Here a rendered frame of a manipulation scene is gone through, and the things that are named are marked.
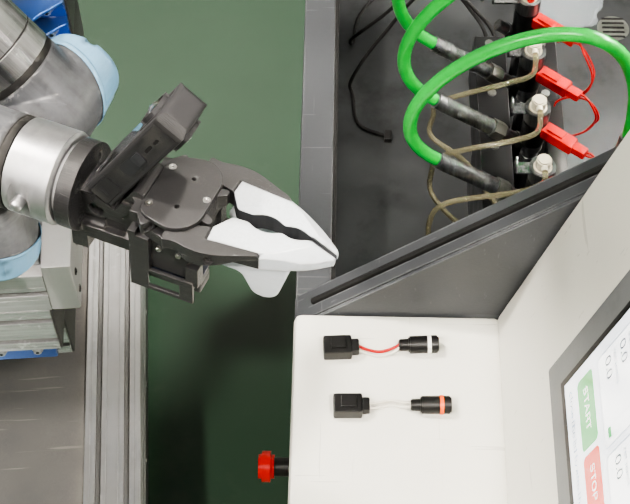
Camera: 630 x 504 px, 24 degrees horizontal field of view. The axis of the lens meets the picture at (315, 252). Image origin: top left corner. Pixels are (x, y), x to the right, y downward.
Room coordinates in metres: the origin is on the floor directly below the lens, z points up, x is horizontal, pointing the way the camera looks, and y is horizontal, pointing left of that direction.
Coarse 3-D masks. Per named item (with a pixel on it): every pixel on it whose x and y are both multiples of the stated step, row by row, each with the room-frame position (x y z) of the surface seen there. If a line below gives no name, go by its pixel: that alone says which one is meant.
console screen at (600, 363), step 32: (608, 320) 0.64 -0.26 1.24; (576, 352) 0.65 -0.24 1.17; (608, 352) 0.61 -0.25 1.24; (576, 384) 0.62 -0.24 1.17; (608, 384) 0.58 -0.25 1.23; (576, 416) 0.59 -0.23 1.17; (608, 416) 0.56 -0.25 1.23; (576, 448) 0.56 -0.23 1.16; (608, 448) 0.53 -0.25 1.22; (576, 480) 0.53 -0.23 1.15; (608, 480) 0.50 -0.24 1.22
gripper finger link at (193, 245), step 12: (192, 228) 0.59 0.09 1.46; (204, 228) 0.59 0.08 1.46; (168, 240) 0.58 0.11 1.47; (180, 240) 0.58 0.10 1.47; (192, 240) 0.58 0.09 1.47; (204, 240) 0.58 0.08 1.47; (180, 252) 0.57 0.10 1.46; (192, 252) 0.57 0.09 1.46; (204, 252) 0.57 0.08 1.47; (216, 252) 0.57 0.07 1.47; (228, 252) 0.57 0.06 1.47; (240, 252) 0.57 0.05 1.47; (252, 252) 0.57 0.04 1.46; (204, 264) 0.56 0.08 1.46; (216, 264) 0.56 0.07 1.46; (252, 264) 0.56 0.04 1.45
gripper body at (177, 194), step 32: (96, 160) 0.66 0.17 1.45; (192, 160) 0.65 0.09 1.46; (64, 192) 0.62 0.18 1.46; (128, 192) 0.63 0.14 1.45; (160, 192) 0.62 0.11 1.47; (192, 192) 0.62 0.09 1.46; (224, 192) 0.62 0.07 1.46; (64, 224) 0.61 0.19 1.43; (96, 224) 0.62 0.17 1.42; (128, 224) 0.62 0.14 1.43; (160, 224) 0.59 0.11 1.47; (192, 224) 0.59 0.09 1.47; (160, 256) 0.59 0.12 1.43; (160, 288) 0.58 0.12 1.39; (192, 288) 0.57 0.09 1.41
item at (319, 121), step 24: (312, 0) 1.29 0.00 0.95; (336, 0) 1.29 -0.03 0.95; (312, 24) 1.25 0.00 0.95; (336, 24) 1.25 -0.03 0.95; (312, 48) 1.21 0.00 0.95; (336, 48) 1.21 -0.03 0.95; (312, 72) 1.17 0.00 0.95; (336, 72) 1.17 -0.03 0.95; (312, 96) 1.13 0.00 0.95; (336, 96) 1.13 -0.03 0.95; (312, 120) 1.09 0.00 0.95; (336, 120) 1.09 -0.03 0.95; (312, 144) 1.06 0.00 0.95; (336, 144) 1.06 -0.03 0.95; (312, 168) 1.02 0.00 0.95; (336, 168) 1.02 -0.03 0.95; (312, 192) 0.99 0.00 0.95; (336, 192) 0.99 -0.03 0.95; (312, 216) 0.95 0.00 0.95; (312, 288) 0.85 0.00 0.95
